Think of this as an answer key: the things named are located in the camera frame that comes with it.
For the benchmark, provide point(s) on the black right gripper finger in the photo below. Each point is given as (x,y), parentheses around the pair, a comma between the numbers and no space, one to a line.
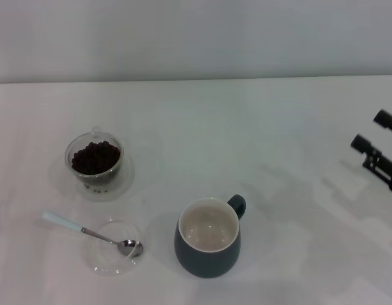
(361,143)
(384,118)

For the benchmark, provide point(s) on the dark grey ceramic mug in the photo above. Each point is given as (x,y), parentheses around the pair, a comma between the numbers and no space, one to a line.
(208,263)

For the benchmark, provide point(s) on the glass cup of coffee beans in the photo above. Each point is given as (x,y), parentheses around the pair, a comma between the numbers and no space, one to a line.
(121,190)

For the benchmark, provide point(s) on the coffee beans pile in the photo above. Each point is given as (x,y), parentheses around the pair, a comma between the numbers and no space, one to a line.
(94,157)

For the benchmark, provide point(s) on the clear glass lid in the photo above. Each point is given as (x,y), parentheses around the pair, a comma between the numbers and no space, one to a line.
(103,262)

